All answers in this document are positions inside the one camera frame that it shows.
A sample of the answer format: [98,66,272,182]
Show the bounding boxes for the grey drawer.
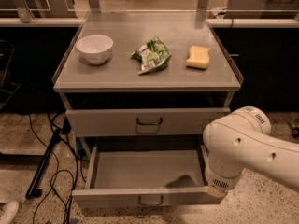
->
[66,107,230,137]
[73,141,223,208]

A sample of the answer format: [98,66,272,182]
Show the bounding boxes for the white shoe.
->
[0,201,19,224]

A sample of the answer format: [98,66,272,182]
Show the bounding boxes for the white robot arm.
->
[202,106,299,198]

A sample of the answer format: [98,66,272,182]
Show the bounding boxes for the green chip bag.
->
[132,36,172,75]

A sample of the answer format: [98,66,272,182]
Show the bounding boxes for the black floor stand bar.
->
[25,129,60,200]

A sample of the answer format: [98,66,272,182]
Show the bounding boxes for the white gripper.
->
[206,186,227,198]

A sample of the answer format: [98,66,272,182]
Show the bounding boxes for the white counter ledge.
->
[0,18,299,28]

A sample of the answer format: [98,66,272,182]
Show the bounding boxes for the grey drawer cabinet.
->
[53,11,243,150]

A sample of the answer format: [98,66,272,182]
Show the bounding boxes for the black floor cable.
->
[27,111,88,224]

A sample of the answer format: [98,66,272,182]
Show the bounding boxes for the yellow sponge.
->
[186,46,210,69]

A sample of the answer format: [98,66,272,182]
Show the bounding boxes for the white ceramic bowl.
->
[76,35,113,64]

